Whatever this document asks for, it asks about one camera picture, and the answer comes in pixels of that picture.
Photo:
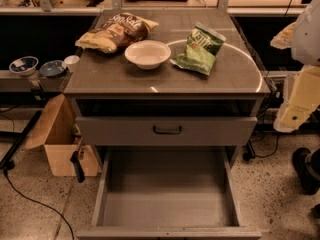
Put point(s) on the grey upper drawer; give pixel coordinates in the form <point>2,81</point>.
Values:
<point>166,131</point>

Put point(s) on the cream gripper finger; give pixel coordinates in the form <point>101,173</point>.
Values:
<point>283,39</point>
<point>303,100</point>

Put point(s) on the blue patterned bowl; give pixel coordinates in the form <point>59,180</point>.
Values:
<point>24,66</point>

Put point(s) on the small white cup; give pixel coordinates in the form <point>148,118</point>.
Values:
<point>71,62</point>

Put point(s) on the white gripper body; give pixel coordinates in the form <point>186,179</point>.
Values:
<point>307,39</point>

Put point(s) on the open grey lower drawer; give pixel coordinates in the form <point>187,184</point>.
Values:
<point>167,193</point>

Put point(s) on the black handled tool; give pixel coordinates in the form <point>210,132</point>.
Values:
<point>76,162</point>

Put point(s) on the white bowl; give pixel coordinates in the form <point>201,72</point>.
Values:
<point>147,54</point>

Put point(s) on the cardboard box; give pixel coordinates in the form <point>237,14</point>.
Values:
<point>53,133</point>

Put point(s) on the dark blue bowl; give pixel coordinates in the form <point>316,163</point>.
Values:
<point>53,68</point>

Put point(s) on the green jalapeno chip bag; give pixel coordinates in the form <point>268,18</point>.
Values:
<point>202,46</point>

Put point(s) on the grey drawer cabinet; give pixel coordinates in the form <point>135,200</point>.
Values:
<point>111,86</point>

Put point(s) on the brown sea salt chip bag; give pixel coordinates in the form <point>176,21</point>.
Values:
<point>117,32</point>

